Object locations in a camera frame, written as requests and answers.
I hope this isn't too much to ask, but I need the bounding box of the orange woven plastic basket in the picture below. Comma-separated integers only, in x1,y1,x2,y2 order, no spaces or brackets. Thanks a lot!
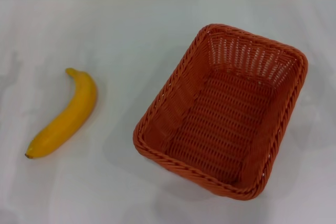
133,24,309,201

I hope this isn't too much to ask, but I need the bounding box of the yellow banana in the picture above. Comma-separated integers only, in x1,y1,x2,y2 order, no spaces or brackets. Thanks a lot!
25,68,98,159

